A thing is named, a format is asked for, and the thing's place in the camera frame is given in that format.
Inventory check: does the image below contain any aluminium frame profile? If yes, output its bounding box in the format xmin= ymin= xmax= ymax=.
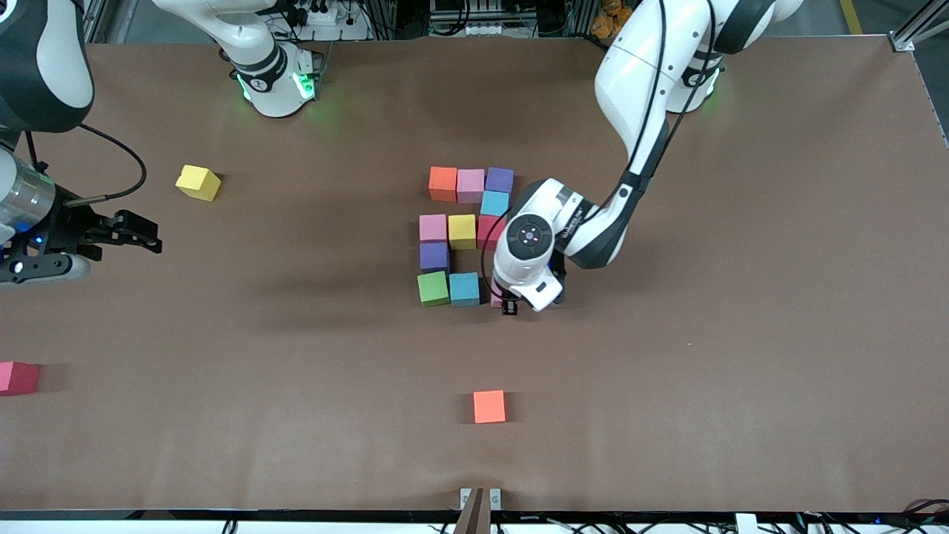
xmin=890 ymin=0 xmax=949 ymax=53
xmin=83 ymin=0 xmax=138 ymax=44

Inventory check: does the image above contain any white power strip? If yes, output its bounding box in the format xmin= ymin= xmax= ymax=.
xmin=285 ymin=0 xmax=371 ymax=42
xmin=430 ymin=21 xmax=523 ymax=38

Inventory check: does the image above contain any large table cover sheet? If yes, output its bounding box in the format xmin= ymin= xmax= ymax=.
xmin=0 ymin=37 xmax=949 ymax=514

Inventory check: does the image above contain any yellow foam cube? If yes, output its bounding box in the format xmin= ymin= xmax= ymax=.
xmin=175 ymin=164 xmax=222 ymax=202
xmin=448 ymin=214 xmax=477 ymax=251

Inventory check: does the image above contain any black camera cable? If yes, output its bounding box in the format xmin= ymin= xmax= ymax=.
xmin=480 ymin=210 xmax=514 ymax=290
xmin=24 ymin=123 xmax=148 ymax=205

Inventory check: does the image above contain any bag of orange snacks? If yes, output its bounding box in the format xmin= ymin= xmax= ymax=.
xmin=592 ymin=0 xmax=638 ymax=39

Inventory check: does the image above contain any orange foam cube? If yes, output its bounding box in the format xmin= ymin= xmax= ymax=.
xmin=473 ymin=389 xmax=507 ymax=425
xmin=429 ymin=166 xmax=459 ymax=203

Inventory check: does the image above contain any green foam cube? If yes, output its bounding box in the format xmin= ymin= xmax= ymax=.
xmin=417 ymin=271 xmax=451 ymax=308

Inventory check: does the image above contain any red foam cube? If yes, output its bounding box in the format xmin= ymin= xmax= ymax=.
xmin=0 ymin=360 xmax=40 ymax=398
xmin=477 ymin=215 xmax=507 ymax=251

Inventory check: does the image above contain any small metal bracket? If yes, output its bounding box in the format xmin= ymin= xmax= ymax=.
xmin=460 ymin=487 xmax=502 ymax=512

